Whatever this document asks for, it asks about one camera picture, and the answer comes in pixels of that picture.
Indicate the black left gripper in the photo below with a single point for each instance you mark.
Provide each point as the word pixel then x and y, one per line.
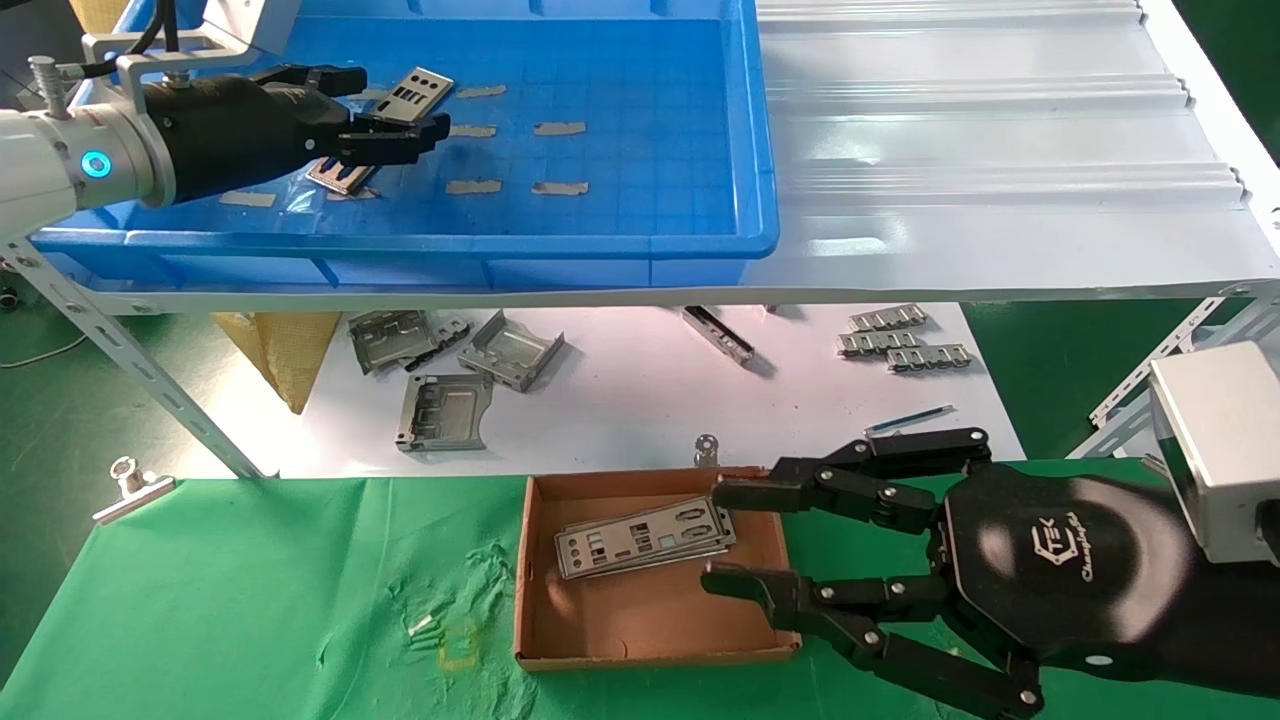
pixel 240 130

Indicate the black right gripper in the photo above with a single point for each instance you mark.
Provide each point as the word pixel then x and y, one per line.
pixel 1060 560

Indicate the metal IO shield plate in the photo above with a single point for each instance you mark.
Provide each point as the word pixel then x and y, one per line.
pixel 415 92
pixel 730 530
pixel 640 535

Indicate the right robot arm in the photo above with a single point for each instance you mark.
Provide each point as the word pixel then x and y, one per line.
pixel 1235 630

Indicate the brown cardboard box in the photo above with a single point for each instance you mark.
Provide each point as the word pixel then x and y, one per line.
pixel 640 620

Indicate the blue plastic tray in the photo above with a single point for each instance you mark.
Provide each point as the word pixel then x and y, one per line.
pixel 650 150

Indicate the clear plastic film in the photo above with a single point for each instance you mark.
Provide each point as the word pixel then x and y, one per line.
pixel 305 202

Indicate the thin blue rod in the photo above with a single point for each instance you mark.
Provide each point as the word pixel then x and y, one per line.
pixel 910 420

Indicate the white paper sheet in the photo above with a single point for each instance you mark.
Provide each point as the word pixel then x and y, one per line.
pixel 620 400

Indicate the slotted metal strip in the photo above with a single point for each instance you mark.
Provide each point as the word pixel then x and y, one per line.
pixel 880 343
pixel 888 318
pixel 930 358

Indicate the yellow woven bag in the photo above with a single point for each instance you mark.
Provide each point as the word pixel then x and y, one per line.
pixel 95 12
pixel 285 350

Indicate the grey slotted steel shelf leg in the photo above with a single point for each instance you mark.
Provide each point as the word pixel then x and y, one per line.
pixel 130 355
pixel 1125 435
pixel 1150 365

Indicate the large silver binder clip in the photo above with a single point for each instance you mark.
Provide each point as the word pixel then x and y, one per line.
pixel 135 495

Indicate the white corrugated shelf panel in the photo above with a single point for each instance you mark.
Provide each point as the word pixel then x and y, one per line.
pixel 1000 150

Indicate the green cloth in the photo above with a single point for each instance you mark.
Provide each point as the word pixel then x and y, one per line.
pixel 250 600

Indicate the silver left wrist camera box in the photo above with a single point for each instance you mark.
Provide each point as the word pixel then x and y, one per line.
pixel 250 20

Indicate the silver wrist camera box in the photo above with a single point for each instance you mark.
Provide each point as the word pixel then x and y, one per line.
pixel 250 20
pixel 1225 450

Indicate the long narrow metal bracket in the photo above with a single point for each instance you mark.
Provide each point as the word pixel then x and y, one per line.
pixel 718 335

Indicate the grey stamped metal bracket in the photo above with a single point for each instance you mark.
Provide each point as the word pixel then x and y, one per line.
pixel 390 340

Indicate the small grey metal bracket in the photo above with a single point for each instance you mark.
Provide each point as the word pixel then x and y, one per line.
pixel 452 330

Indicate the grey U-shaped metal bracket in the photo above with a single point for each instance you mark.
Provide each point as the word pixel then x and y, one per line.
pixel 510 355

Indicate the grey flat metal bracket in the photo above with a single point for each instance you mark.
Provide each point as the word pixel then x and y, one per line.
pixel 445 410

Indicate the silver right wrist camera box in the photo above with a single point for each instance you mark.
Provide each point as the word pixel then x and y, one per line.
pixel 1225 450

